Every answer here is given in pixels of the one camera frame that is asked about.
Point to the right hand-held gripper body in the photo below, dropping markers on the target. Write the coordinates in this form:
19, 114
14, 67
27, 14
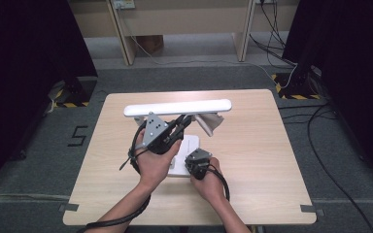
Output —
198, 161

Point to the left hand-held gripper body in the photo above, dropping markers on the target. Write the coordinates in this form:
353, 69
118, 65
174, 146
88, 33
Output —
153, 131

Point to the white desk lamp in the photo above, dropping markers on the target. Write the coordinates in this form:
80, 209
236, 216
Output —
175, 107

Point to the person's right hand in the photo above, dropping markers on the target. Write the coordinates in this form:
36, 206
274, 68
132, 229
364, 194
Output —
212, 186

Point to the person's left hand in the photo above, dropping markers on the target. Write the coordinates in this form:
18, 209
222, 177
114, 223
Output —
155, 166

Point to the brown cardboard box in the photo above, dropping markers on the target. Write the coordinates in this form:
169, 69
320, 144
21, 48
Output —
150, 43

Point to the black stand with striped base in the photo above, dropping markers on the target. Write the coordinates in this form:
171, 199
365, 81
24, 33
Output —
77, 92
299, 84

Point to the grey tape piece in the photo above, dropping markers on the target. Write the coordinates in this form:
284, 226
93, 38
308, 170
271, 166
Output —
311, 209
68, 207

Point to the black curtain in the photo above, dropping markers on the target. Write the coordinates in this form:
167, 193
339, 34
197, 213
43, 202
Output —
353, 64
22, 81

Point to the wall power socket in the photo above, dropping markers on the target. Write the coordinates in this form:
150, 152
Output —
124, 4

